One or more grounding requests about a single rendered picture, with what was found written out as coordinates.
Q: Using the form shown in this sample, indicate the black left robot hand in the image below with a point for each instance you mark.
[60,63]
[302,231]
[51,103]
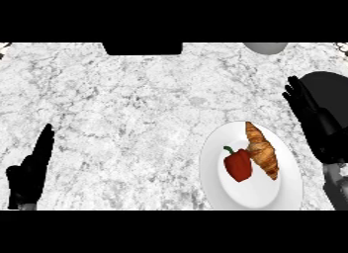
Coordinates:
[30,171]

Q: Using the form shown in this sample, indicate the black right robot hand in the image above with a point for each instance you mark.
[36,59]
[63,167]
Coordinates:
[323,131]

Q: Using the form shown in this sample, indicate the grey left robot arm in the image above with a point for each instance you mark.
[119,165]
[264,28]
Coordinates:
[27,207]

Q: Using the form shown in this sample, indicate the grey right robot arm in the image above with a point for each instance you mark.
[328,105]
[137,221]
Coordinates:
[341,187]

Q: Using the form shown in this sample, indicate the red bell pepper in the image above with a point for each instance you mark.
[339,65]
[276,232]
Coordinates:
[239,166]

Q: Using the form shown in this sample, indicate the white round plate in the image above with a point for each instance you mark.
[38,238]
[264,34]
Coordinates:
[260,191]

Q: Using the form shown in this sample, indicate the golden brown croissant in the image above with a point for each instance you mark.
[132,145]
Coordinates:
[264,151]

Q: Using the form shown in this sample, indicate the grey rounded object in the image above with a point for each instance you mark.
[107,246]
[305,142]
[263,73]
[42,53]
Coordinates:
[265,47]

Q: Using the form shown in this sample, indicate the black appliance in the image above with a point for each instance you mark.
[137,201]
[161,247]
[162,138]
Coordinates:
[143,48]

